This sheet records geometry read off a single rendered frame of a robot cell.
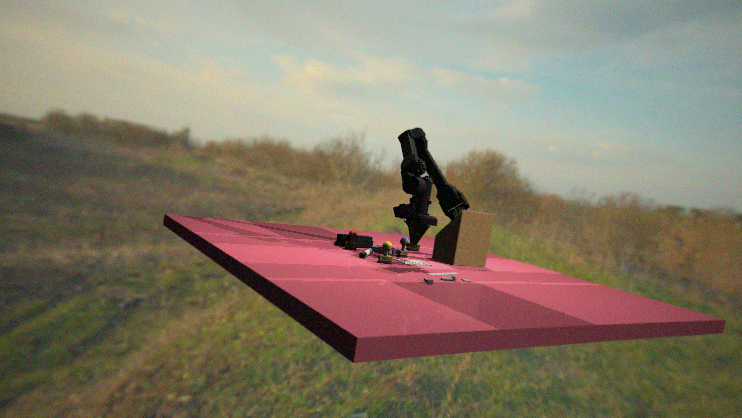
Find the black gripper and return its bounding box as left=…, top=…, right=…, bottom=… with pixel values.
left=399, top=195, right=438, bottom=245

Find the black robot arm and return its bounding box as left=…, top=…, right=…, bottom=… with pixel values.
left=393, top=128, right=470, bottom=220

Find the beige inspection card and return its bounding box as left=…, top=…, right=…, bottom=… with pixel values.
left=393, top=258, right=431, bottom=266

